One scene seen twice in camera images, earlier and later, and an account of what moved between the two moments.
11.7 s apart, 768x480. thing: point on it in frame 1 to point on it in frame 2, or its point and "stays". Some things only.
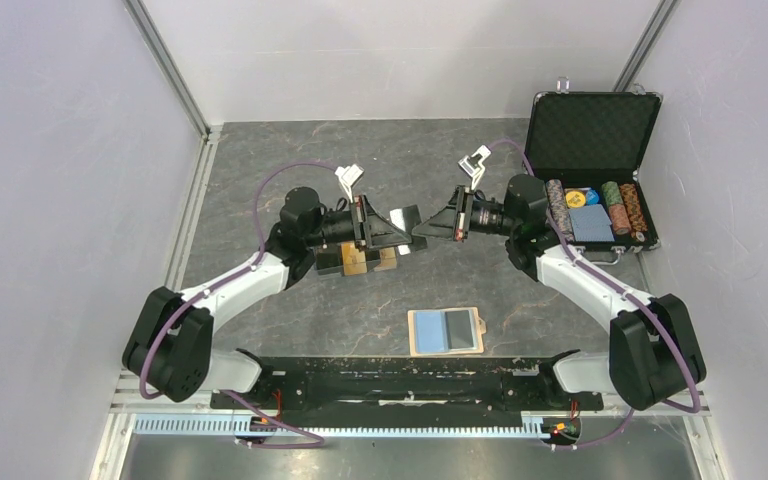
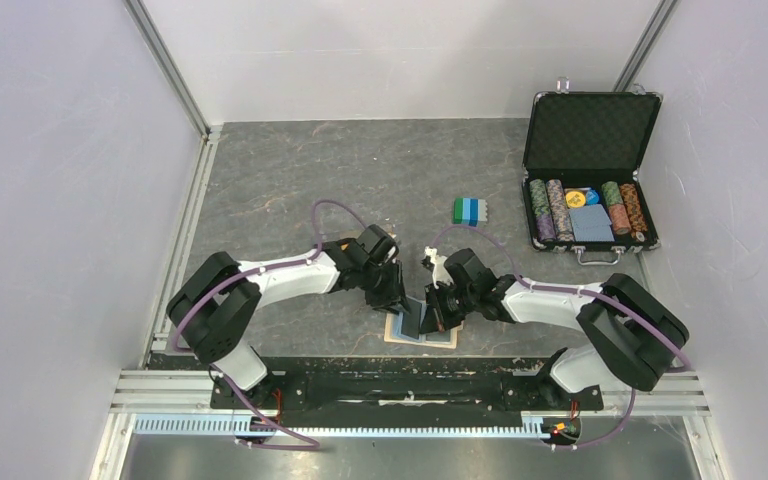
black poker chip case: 587,147 stays
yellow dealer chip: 575,199 stays
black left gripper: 370,230 to 394,298
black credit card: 410,221 to 411,322
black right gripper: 451,220 to 436,319
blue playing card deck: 591,223 stays
